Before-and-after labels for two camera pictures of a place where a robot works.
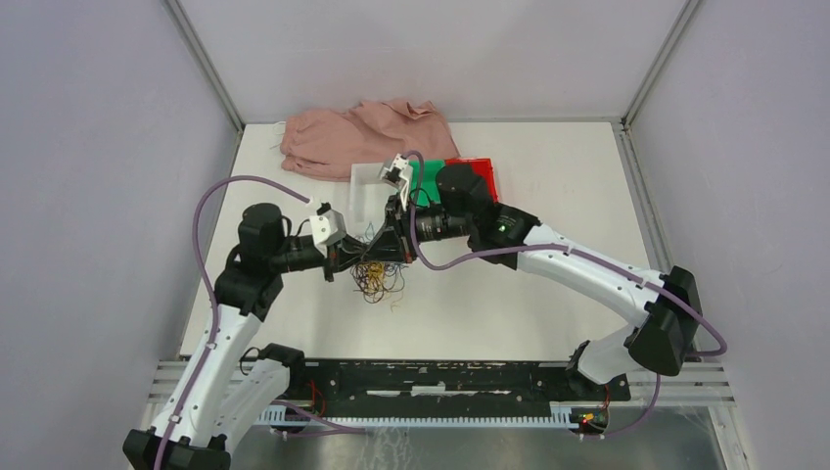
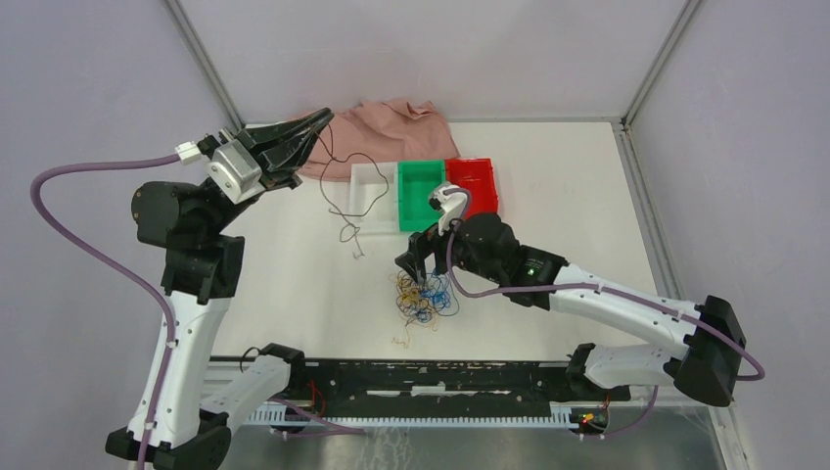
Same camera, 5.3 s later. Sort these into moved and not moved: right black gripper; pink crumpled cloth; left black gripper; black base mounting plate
Moved: right black gripper; left black gripper
Not moved: black base mounting plate; pink crumpled cloth
